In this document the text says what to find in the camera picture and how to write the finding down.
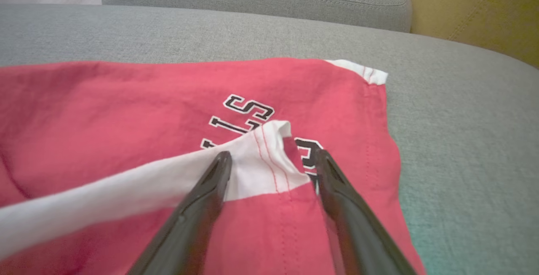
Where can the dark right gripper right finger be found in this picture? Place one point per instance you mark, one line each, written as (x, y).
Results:
(358, 241)

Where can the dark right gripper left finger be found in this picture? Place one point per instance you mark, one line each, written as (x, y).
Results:
(185, 233)

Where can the gray sofa seat cushion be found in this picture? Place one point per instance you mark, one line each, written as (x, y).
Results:
(463, 140)

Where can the red shorts with white trim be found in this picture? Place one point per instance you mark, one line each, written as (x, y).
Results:
(126, 110)

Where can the yellow fabric cushion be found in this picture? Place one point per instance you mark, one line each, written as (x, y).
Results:
(484, 5)

